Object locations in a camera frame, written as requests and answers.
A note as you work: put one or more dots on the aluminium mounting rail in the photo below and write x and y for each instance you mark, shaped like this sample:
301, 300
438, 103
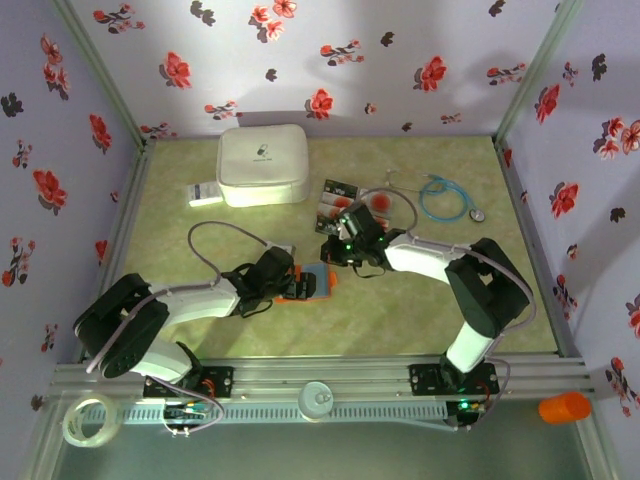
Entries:
320, 372

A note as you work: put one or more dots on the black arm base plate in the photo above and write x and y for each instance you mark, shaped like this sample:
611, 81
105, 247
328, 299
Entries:
220, 380
425, 380

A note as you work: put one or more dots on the clear tape roll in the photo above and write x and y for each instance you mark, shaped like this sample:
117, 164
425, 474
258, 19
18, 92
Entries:
90, 442

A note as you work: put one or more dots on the white round jar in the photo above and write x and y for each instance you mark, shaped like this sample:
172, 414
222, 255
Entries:
315, 400

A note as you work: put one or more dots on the white plastic container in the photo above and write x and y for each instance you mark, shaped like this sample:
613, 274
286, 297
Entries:
187, 411

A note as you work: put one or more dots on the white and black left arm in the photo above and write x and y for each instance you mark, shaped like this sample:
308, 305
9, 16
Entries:
200, 300

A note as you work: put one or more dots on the white april credit card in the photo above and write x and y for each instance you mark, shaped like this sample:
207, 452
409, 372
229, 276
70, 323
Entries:
386, 220
327, 213
332, 201
381, 201

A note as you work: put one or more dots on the small white medicine box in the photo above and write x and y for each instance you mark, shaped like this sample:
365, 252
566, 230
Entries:
202, 194

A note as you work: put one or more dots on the blue stethoscope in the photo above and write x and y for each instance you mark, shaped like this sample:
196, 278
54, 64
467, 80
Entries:
477, 215

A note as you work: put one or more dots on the white zipped medicine pouch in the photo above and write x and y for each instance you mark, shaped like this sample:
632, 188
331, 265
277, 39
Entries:
262, 165

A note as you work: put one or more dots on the orange pill bottle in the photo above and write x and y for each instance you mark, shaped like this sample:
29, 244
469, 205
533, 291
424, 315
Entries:
565, 407

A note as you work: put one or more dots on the aluminium corner post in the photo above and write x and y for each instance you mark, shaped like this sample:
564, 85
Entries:
535, 75
102, 75

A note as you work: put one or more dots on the black VIP credit card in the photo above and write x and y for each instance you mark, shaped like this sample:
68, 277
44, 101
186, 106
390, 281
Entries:
342, 189
327, 227

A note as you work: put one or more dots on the aluminium side rail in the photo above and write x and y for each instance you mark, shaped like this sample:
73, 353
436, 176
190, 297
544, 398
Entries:
535, 250
126, 225

